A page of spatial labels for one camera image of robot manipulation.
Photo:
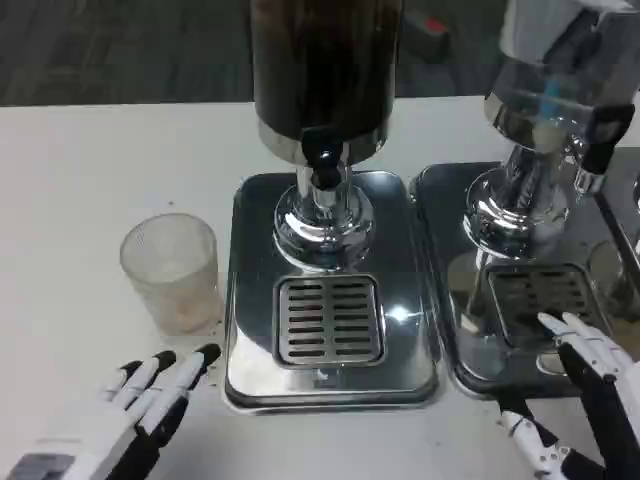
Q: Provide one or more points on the black box with red label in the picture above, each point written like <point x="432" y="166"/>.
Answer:
<point x="427" y="32"/>

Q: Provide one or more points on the black tap of dark dispenser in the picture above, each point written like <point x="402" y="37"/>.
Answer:
<point x="325" y="160"/>

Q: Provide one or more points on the steel drip tray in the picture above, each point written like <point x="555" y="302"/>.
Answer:
<point x="250" y="250"/>
<point x="440" y="225"/>

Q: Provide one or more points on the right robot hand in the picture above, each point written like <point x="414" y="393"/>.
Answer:
<point x="615" y="400"/>

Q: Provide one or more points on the black tap of clear dispenser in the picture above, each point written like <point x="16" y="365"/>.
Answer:
<point x="602" y="135"/>

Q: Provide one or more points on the dark drink dispenser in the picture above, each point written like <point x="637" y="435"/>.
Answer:
<point x="325" y="65"/>

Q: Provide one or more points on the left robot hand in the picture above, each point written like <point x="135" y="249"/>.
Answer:
<point x="125" y="405"/>

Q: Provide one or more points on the steel drip tray grid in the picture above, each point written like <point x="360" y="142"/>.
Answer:
<point x="330" y="320"/>
<point x="530" y="300"/>

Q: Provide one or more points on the clear drink dispenser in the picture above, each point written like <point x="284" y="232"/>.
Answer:
<point x="530" y="125"/>

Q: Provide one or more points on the clear ribbed glass cup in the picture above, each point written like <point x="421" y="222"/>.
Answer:
<point x="170" y="280"/>

